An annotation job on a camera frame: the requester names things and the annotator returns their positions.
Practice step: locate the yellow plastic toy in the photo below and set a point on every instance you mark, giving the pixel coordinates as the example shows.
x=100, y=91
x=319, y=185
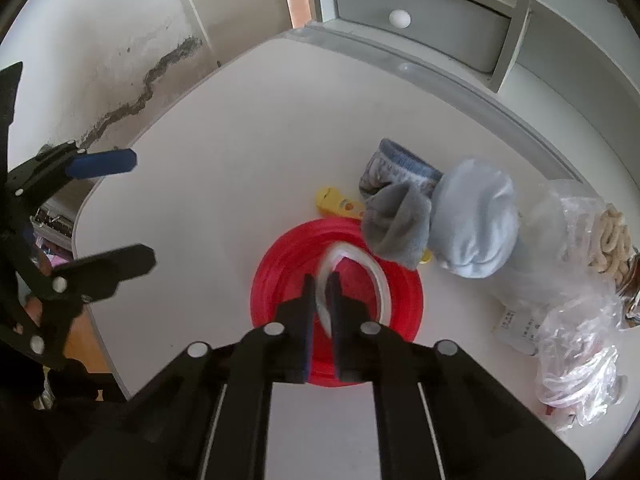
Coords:
x=336, y=202

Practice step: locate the light blue sock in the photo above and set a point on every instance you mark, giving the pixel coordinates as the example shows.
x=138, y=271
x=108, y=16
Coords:
x=475, y=210

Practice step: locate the crumpled clear plastic bag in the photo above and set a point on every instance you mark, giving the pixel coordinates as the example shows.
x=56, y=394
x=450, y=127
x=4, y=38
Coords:
x=575, y=365

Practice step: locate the grey sock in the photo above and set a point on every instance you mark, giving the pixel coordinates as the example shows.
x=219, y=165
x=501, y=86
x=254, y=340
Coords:
x=400, y=225

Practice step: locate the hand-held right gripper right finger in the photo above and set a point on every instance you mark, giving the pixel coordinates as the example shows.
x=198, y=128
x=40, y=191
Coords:
x=334, y=320

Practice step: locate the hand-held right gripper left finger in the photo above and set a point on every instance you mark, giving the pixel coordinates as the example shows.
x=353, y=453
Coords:
x=309, y=320

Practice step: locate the clear plastic cup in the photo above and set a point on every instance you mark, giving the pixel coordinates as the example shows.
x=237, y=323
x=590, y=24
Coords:
x=381, y=285

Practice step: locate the brown shiny wrapper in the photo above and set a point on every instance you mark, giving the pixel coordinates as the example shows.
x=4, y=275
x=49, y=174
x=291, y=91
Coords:
x=632, y=290

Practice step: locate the clear bag of biscuits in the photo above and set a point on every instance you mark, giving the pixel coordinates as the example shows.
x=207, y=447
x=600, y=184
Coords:
x=560, y=240

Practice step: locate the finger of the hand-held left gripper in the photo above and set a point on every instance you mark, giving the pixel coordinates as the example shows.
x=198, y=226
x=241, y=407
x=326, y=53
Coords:
x=112, y=267
x=102, y=162

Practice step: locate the grey drawer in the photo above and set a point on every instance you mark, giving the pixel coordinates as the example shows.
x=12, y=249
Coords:
x=440, y=25

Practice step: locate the red plastic plate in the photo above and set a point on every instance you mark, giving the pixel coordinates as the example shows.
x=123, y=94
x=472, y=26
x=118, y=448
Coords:
x=280, y=280

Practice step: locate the blue patterned sock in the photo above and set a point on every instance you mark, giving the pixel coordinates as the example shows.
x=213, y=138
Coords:
x=395, y=160

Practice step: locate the white drawer knob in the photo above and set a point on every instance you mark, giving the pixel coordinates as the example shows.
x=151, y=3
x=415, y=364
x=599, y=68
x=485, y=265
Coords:
x=400, y=18

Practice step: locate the white shelf unit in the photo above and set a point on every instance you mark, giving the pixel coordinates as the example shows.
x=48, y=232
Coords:
x=560, y=35

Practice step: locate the white paper label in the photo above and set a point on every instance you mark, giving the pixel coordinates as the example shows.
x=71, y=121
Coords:
x=515, y=330

